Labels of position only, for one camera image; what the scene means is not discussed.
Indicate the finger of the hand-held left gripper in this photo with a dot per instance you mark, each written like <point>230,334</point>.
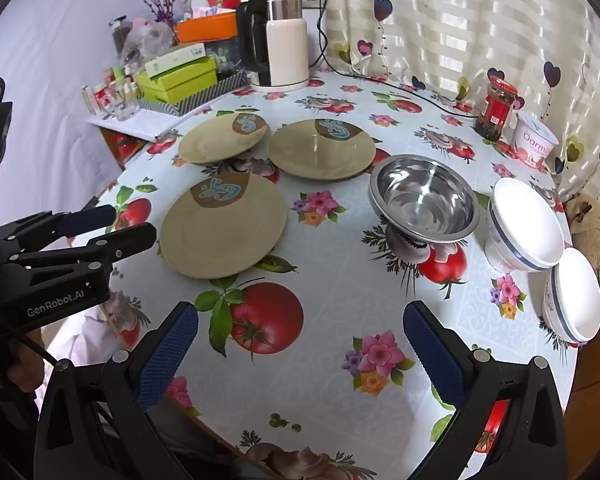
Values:
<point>89,217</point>
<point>129,241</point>

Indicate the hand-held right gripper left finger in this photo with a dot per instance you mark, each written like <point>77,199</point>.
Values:
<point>172,350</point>

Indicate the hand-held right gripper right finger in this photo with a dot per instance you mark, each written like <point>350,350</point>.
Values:
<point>432,355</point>

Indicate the stainless steel bowl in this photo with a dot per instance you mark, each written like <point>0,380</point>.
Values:
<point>422,200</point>

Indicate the white bowl with blue stripe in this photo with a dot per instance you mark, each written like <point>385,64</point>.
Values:
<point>575,290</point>
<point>525,220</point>

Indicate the person's left hand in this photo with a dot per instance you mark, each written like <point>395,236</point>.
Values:
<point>22,372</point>

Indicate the white shelf cloth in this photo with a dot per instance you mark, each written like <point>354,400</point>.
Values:
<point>144,125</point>

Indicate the clear glass mug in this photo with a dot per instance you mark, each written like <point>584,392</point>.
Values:
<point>119,107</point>

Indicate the row of small bottles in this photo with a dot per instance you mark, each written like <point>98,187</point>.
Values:
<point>107,87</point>

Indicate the black and white striped tray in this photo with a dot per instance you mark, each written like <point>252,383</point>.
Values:
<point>199,100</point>

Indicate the lime green box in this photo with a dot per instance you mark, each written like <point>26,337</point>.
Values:
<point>179,80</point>

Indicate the slim white and green box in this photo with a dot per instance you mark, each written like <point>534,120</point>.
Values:
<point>172,60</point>

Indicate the dark glass jar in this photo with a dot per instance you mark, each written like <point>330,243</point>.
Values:
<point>118,35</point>

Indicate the clear plastic bag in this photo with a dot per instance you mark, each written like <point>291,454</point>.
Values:
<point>144,40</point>

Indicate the brown burlap bag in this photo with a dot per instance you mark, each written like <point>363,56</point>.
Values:
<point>592,240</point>

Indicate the clear plastic box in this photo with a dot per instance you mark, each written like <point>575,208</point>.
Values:
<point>222,57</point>

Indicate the orange box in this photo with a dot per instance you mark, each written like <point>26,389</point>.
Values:
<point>207,27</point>

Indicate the white yogurt cup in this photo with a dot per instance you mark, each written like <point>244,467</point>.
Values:
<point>532,142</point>

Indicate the white electric kettle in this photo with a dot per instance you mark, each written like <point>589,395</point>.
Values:
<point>285,50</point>

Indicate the chili sauce glass jar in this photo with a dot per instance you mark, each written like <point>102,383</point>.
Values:
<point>495,112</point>

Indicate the cream curtain with heart print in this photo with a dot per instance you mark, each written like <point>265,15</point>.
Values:
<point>455,25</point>

